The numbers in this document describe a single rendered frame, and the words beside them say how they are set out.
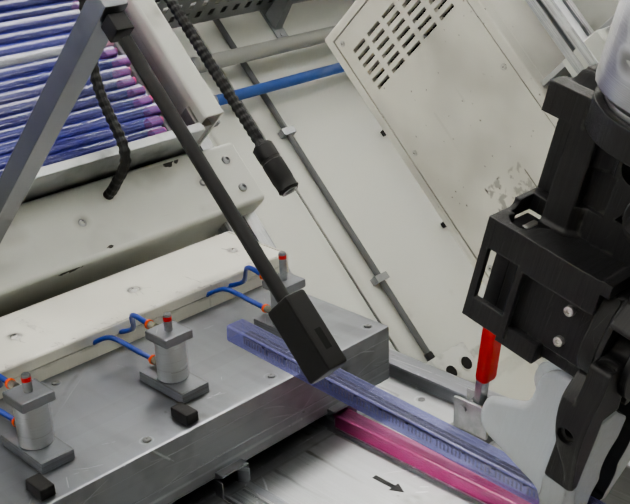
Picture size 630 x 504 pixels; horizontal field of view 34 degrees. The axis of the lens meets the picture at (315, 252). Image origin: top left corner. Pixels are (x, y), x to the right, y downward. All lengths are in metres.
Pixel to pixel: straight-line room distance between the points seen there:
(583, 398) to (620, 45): 0.14
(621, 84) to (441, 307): 2.76
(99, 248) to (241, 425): 0.24
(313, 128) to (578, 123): 2.82
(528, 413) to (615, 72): 0.17
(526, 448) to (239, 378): 0.31
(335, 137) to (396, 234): 0.37
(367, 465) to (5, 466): 0.25
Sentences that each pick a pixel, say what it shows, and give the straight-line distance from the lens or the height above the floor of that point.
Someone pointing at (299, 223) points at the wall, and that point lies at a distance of 2.99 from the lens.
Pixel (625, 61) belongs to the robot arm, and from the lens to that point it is 0.39.
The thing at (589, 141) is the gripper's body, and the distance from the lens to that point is 0.42.
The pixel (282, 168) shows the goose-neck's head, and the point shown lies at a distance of 0.81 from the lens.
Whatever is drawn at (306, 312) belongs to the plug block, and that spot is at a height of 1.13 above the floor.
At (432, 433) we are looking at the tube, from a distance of 0.55.
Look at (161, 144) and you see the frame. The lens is 0.93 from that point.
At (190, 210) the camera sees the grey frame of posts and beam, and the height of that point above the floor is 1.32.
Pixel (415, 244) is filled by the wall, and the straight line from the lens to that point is 3.20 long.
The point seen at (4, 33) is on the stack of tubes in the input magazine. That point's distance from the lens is 0.95.
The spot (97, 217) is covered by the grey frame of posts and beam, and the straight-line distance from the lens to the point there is 0.90.
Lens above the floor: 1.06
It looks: 11 degrees up
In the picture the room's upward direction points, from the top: 32 degrees counter-clockwise
